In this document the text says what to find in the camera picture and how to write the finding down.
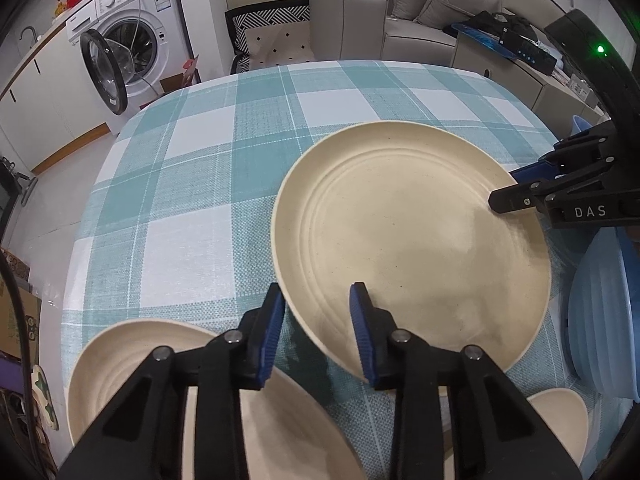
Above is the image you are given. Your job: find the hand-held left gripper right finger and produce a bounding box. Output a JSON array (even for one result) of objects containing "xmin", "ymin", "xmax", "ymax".
[{"xmin": 349, "ymin": 282, "xmax": 586, "ymax": 480}]

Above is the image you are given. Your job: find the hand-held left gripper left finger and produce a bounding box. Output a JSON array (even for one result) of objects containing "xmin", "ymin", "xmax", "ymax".
[{"xmin": 57, "ymin": 282, "xmax": 287, "ymax": 480}]

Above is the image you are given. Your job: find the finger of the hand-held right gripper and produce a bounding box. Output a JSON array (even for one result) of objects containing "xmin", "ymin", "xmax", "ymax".
[
  {"xmin": 489, "ymin": 162, "xmax": 621, "ymax": 213},
  {"xmin": 510, "ymin": 122, "xmax": 618, "ymax": 186}
]

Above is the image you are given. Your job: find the blue bowl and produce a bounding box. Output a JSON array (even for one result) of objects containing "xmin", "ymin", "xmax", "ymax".
[
  {"xmin": 567, "ymin": 227, "xmax": 640, "ymax": 402},
  {"xmin": 571, "ymin": 115, "xmax": 612, "ymax": 138}
]

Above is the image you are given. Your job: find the cream plate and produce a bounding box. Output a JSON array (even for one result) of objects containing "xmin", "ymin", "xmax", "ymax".
[
  {"xmin": 525, "ymin": 388, "xmax": 591, "ymax": 466},
  {"xmin": 271, "ymin": 121, "xmax": 553, "ymax": 374},
  {"xmin": 66, "ymin": 319, "xmax": 236, "ymax": 446},
  {"xmin": 182, "ymin": 365, "xmax": 371, "ymax": 480}
]

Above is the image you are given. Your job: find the black box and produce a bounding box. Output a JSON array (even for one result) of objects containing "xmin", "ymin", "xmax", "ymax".
[{"xmin": 500, "ymin": 27, "xmax": 558, "ymax": 73}]

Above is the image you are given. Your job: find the grey sideboard cabinet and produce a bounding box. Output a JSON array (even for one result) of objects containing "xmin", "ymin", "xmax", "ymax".
[{"xmin": 451, "ymin": 35, "xmax": 608, "ymax": 128}]

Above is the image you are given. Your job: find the black bag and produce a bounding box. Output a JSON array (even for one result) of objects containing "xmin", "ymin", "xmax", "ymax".
[{"xmin": 467, "ymin": 10, "xmax": 538, "ymax": 43}]

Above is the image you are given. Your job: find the teal checked tablecloth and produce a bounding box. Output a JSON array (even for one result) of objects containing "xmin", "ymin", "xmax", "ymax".
[{"xmin": 62, "ymin": 60, "xmax": 606, "ymax": 480}]

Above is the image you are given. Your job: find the patterned slipper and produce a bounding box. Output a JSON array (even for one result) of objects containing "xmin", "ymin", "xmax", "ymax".
[{"xmin": 29, "ymin": 364, "xmax": 62, "ymax": 432}]

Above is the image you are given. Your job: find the grey sofa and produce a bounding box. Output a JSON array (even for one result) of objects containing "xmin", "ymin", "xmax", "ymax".
[{"xmin": 308, "ymin": 0, "xmax": 506, "ymax": 68}]

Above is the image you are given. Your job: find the brown cardboard box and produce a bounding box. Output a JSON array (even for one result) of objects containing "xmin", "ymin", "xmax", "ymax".
[{"xmin": 0, "ymin": 247, "xmax": 43, "ymax": 361}]

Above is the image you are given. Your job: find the red cardboard box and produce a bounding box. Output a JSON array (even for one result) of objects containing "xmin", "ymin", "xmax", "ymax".
[{"xmin": 161, "ymin": 57, "xmax": 202, "ymax": 97}]

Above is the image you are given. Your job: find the black chair with patterned cushion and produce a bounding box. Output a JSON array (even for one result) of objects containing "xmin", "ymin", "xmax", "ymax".
[{"xmin": 224, "ymin": 4, "xmax": 317, "ymax": 75}]

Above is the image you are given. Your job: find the white kitchen counter cabinet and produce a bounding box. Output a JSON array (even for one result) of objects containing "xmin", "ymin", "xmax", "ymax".
[{"xmin": 0, "ymin": 7, "xmax": 110, "ymax": 177}]

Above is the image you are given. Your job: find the white washing machine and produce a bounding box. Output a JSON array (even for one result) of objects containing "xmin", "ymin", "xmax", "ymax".
[{"xmin": 66, "ymin": 0, "xmax": 197, "ymax": 117}]

